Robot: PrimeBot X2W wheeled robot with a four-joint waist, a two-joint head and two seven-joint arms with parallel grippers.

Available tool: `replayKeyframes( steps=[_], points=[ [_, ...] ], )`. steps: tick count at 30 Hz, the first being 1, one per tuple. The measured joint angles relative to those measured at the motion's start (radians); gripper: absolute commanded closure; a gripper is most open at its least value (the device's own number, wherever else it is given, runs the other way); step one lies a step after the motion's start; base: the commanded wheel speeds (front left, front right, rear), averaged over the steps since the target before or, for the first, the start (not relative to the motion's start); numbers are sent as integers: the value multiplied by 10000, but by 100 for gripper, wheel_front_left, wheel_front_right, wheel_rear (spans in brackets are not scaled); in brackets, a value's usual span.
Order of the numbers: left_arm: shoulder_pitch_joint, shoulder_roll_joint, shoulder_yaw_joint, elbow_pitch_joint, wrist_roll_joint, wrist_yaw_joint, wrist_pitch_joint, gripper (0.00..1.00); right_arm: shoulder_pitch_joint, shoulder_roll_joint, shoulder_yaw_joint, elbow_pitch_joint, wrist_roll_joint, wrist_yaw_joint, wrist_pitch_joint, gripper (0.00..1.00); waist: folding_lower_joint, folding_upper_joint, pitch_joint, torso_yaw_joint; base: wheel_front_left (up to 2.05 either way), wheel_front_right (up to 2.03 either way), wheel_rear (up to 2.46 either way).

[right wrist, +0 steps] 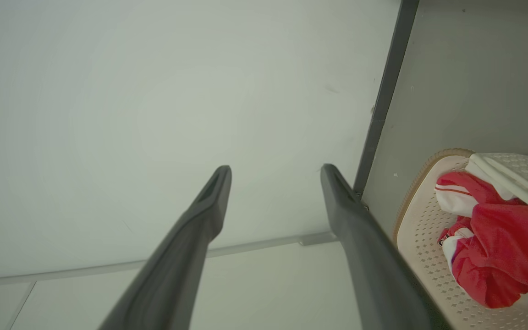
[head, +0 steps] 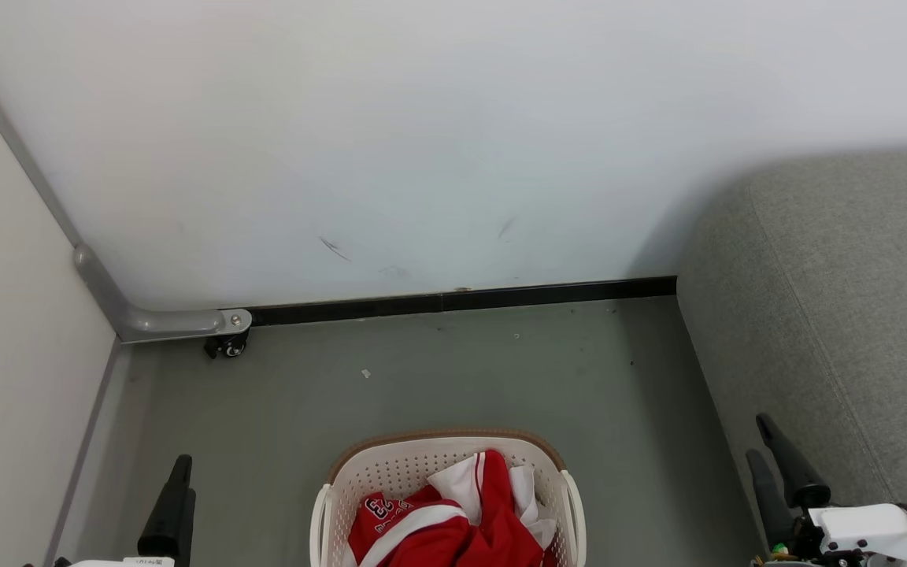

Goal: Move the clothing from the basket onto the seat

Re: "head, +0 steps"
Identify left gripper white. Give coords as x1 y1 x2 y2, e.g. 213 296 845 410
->
56 454 197 567

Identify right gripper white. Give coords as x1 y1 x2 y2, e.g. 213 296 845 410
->
746 413 907 567

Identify red shorts with number 23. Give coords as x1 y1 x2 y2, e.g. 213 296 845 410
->
349 487 476 567

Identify red white jersey black letters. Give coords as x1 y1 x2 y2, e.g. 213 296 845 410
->
428 450 558 567

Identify grey fabric sofa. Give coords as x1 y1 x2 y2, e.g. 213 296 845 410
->
676 146 907 552

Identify black caster wheel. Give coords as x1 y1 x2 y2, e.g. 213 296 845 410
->
204 331 250 361

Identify grey metal partition foot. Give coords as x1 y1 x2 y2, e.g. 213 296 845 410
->
72 243 252 345

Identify white perforated laundry basket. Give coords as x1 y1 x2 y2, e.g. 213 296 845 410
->
309 429 587 567

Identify black baseboard strip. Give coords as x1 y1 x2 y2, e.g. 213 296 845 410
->
249 275 678 328

